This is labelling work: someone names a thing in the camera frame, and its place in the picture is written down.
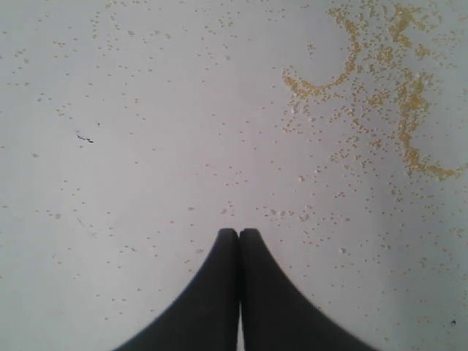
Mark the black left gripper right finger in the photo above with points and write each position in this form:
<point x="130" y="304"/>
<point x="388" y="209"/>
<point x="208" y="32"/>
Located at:
<point x="275" y="314"/>

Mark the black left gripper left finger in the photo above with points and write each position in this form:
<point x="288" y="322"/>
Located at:
<point x="205" y="315"/>

